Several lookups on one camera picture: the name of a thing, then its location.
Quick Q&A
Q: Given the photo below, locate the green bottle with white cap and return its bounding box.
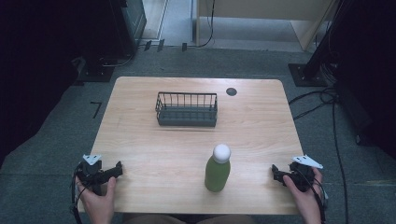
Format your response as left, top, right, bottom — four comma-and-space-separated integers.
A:
204, 143, 233, 193

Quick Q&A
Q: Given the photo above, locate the light wooden desk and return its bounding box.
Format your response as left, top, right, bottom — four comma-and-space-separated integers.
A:
195, 0, 342, 52

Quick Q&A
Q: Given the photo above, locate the black metal stand with base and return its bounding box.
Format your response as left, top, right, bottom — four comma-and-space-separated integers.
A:
287, 0, 349, 88

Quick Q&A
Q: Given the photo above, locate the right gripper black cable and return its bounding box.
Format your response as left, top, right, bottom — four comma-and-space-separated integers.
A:
306, 169, 329, 224

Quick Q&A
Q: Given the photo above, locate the person's left hand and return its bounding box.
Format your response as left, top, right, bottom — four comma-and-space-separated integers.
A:
76, 176, 117, 218

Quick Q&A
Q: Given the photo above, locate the dark curtain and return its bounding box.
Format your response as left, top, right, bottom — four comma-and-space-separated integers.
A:
0, 0, 115, 167
326, 0, 396, 160

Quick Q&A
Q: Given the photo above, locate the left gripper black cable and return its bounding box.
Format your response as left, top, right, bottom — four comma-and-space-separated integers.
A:
69, 162, 87, 224

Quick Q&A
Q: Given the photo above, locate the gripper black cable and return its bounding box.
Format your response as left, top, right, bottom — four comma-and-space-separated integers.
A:
69, 162, 87, 224
306, 169, 329, 224

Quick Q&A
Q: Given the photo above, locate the person's right hand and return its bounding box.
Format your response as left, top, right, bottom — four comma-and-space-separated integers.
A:
282, 167, 324, 218

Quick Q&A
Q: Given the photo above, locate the thin black hanging cable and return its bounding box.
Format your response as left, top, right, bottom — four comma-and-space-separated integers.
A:
197, 0, 217, 49

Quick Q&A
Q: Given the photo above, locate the dark wire basket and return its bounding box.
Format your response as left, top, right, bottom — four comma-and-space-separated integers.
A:
154, 91, 219, 128

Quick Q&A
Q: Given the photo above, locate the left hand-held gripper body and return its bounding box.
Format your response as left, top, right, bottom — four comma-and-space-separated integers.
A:
75, 154, 110, 196

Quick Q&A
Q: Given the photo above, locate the black stand base plate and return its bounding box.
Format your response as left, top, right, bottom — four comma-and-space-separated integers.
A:
72, 55, 117, 86

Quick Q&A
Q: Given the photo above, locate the black cabinet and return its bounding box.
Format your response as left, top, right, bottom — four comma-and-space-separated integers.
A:
106, 0, 148, 59

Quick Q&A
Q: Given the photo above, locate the black floor cable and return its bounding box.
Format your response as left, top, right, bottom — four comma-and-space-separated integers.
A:
288, 87, 350, 224

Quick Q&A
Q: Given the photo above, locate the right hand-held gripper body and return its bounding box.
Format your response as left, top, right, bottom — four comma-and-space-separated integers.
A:
288, 154, 325, 193

